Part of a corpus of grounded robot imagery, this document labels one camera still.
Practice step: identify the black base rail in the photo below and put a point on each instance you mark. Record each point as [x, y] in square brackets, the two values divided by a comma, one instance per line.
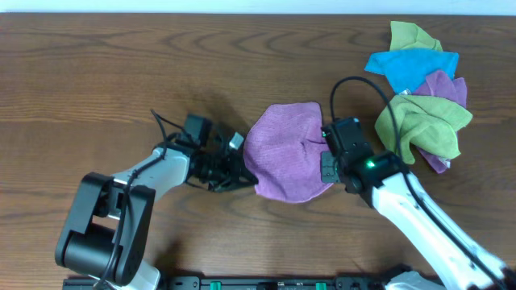
[279, 283]

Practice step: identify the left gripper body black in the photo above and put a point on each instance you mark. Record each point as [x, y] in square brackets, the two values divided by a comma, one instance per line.
[222, 171]

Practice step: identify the purple microfiber cloth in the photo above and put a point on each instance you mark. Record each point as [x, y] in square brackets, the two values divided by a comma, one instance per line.
[283, 151]

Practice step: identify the green cloth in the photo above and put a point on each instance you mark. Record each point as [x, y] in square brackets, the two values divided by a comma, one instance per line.
[427, 122]
[409, 35]

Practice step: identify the blue microfiber cloth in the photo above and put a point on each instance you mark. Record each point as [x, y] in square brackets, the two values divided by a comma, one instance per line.
[407, 69]

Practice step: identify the green cloth in front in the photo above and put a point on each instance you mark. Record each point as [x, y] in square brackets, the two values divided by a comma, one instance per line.
[427, 122]

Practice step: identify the purple cloth in pile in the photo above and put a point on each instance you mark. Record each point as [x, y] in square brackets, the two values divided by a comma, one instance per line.
[439, 84]

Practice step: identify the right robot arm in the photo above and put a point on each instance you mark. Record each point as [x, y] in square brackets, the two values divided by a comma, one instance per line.
[386, 184]

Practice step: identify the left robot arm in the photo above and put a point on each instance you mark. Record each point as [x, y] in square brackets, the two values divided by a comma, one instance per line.
[105, 233]

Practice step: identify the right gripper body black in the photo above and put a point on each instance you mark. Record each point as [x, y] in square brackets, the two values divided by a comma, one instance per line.
[331, 169]

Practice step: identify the green cloth at back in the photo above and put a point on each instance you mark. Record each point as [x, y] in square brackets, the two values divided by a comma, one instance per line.
[409, 35]

